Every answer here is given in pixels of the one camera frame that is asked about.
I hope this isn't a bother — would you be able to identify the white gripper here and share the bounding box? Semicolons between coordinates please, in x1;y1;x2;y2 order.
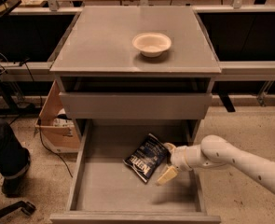
157;143;202;186

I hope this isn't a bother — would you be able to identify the black office chair base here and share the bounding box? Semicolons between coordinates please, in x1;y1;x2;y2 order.
0;201;36;218

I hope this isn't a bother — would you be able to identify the dark shoe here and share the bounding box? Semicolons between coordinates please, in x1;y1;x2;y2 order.
2;174;26;198

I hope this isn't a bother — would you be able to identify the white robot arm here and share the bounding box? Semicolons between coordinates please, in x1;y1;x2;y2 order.
157;135;275;194

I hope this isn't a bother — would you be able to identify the closed grey middle drawer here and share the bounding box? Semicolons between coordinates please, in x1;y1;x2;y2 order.
60;92;212;119

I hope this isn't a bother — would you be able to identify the open cardboard box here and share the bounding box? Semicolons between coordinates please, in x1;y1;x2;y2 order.
35;81;80;153

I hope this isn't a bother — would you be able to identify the grey drawer cabinet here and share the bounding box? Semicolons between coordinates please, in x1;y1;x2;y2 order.
51;6;221;141

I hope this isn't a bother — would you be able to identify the blue kettle chip bag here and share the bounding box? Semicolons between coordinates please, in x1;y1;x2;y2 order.
123;133;168;183

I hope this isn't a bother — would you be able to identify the white paper bowl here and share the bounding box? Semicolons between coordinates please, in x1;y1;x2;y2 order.
132;33;172;58

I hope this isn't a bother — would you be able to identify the open grey bottom drawer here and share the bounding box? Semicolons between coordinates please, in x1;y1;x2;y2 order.
50;119;221;224

